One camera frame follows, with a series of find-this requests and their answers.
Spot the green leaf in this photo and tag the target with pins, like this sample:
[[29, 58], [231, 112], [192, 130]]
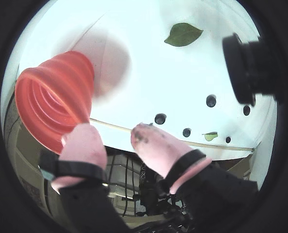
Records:
[[182, 34], [210, 137]]

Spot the speckled floor rug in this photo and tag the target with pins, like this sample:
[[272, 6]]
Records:
[[10, 116]]

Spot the red collapsible silicone cup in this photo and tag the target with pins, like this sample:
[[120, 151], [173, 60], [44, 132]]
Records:
[[61, 72]]

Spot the pink-tipped gripper finger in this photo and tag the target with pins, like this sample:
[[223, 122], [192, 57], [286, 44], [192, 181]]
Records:
[[163, 150], [85, 148]]

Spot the black camera mount knob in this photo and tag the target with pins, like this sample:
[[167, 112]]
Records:
[[243, 70]]

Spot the dark blueberry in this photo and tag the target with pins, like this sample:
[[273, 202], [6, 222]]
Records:
[[228, 139], [210, 100], [187, 132], [160, 119], [246, 110]]

